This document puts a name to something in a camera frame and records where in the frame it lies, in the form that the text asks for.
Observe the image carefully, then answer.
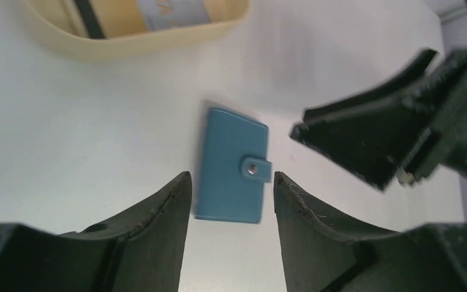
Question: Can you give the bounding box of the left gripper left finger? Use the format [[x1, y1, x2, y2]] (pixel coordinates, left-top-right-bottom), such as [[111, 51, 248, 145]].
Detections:
[[0, 172, 192, 291]]

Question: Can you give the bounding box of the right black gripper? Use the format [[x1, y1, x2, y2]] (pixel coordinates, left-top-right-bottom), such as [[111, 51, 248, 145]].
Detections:
[[289, 3, 467, 191]]

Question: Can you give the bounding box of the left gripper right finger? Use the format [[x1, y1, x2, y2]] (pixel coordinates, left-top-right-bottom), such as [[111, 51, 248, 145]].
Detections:
[[274, 172, 467, 291]]

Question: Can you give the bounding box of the blue leather card holder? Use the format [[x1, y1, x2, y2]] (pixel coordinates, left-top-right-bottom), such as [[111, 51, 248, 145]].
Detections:
[[195, 107, 272, 224]]

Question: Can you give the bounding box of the card in beige tray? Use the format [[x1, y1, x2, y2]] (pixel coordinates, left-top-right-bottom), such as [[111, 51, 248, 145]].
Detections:
[[61, 0, 212, 40]]

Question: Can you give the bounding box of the beige oval tray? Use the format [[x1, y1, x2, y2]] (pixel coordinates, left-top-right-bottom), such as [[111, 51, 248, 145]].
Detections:
[[15, 1, 252, 61]]

